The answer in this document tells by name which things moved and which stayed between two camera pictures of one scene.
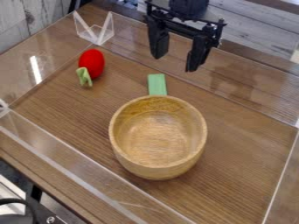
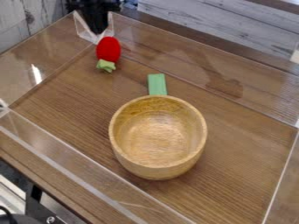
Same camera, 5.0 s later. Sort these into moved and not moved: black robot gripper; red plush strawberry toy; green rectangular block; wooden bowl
Moved: black robot gripper; red plush strawberry toy
Not moved: wooden bowl; green rectangular block
